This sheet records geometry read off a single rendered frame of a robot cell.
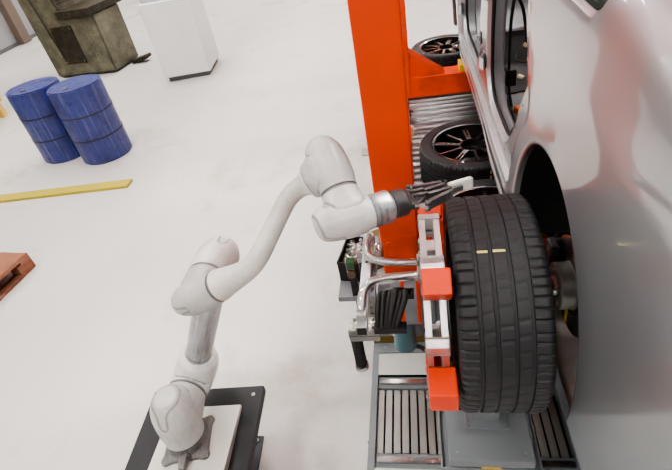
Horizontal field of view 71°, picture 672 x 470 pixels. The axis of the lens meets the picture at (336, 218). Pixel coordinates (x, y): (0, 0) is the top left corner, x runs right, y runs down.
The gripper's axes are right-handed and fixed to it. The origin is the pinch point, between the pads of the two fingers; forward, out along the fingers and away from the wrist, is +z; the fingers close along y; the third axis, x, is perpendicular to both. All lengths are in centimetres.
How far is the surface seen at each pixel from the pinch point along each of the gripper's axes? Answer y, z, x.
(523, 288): 25.2, 2.3, -18.6
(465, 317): 22.8, -12.4, -23.9
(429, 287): 17.1, -19.0, -15.8
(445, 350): 21.3, -17.6, -34.6
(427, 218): -10.3, -5.5, -14.2
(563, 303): 13, 26, -42
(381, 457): -11, -32, -120
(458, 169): -123, 69, -64
